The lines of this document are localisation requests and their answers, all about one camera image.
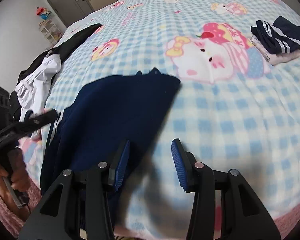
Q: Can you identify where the doll with red hat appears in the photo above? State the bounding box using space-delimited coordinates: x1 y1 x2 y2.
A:
35 6 52 20

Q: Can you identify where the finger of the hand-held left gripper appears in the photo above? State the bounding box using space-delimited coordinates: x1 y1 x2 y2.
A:
14 108 59 138

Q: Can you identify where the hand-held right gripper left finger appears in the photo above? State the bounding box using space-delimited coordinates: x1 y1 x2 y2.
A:
17 139 131 240

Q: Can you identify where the person's left hand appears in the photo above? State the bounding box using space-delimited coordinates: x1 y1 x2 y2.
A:
0 152 32 205

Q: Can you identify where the navy sweater with white stripes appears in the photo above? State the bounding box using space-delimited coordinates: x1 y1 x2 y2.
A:
39 67 182 230

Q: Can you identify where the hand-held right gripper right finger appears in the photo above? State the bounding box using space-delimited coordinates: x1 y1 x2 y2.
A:
171 138 282 240

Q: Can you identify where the white and black clothes pile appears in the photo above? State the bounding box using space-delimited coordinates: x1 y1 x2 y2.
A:
9 23 103 120

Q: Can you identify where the blue checked printed blanket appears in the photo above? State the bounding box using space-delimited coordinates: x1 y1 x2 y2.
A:
20 0 300 238

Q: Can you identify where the grey cabinet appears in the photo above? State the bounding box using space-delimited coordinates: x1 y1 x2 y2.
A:
40 0 95 28

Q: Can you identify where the folded navy striped garment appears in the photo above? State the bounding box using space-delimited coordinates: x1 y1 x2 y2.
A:
250 16 300 55

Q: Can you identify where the white shelf rack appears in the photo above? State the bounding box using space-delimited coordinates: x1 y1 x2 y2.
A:
39 21 63 46

